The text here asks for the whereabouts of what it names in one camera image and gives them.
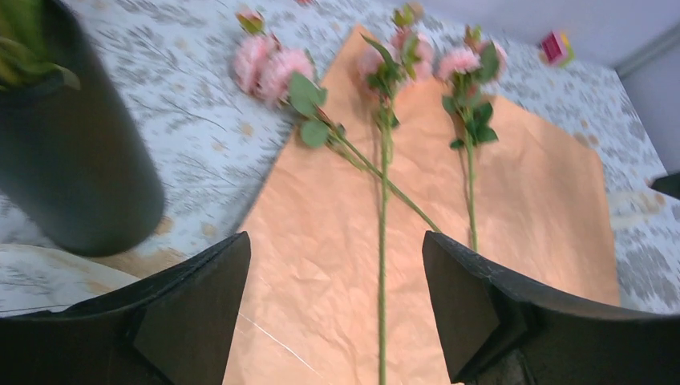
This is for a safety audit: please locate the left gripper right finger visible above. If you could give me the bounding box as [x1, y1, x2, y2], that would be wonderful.
[422, 231, 679, 384]

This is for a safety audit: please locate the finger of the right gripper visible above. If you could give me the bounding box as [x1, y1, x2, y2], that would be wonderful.
[650, 172, 680, 200]

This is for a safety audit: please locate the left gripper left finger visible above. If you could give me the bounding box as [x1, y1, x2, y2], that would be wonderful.
[1, 232, 251, 384]

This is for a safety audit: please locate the orange wrapping paper sheet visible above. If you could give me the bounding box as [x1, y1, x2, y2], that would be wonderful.
[221, 23, 621, 385]

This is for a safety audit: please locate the pink rose stem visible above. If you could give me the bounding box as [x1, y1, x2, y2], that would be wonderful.
[437, 26, 507, 251]
[358, 3, 423, 385]
[233, 7, 442, 235]

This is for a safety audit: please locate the black cylindrical vase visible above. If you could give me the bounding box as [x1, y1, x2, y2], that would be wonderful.
[1, 1, 164, 257]

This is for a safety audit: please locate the pink green stacked toy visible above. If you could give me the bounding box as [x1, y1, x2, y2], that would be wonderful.
[539, 30, 574, 67]

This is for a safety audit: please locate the floral patterned table mat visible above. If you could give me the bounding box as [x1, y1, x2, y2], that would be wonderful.
[1, 1, 679, 317]

